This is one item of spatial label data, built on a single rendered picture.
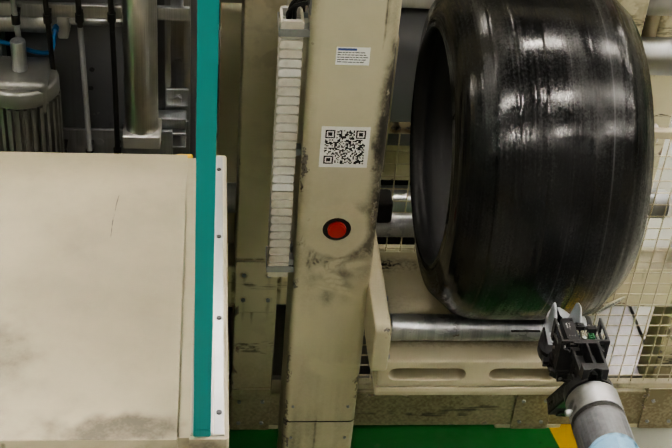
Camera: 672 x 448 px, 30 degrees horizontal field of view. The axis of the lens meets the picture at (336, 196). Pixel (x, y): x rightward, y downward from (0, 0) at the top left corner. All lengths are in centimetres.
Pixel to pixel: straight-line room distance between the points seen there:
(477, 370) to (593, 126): 51
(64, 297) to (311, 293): 64
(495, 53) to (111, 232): 60
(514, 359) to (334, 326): 31
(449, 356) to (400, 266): 32
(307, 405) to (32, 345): 87
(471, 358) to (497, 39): 56
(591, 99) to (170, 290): 67
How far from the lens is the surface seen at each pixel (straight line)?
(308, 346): 218
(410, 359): 209
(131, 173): 177
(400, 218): 229
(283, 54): 185
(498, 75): 181
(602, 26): 190
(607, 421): 173
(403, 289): 232
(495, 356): 212
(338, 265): 207
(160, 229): 167
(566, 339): 182
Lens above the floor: 228
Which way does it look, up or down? 36 degrees down
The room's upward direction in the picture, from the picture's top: 5 degrees clockwise
